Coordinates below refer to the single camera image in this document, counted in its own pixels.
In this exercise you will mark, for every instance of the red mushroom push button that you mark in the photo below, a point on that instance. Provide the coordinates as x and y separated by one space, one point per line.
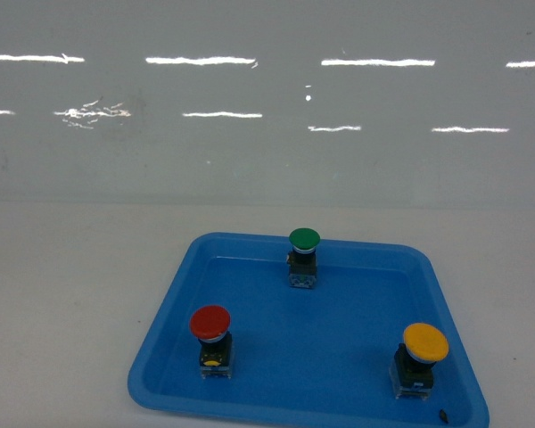
210 327

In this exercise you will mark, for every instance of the yellow mushroom push button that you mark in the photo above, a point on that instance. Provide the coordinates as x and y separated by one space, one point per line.
411 371

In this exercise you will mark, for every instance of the green mushroom push button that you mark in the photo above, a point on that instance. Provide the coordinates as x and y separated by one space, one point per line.
302 258

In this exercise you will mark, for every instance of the blue plastic tray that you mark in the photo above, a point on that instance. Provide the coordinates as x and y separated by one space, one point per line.
308 358

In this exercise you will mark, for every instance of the white whiteboard panel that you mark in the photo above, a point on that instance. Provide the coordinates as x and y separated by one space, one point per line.
412 104

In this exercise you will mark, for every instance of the small black debris piece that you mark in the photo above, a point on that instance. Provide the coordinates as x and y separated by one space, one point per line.
443 416

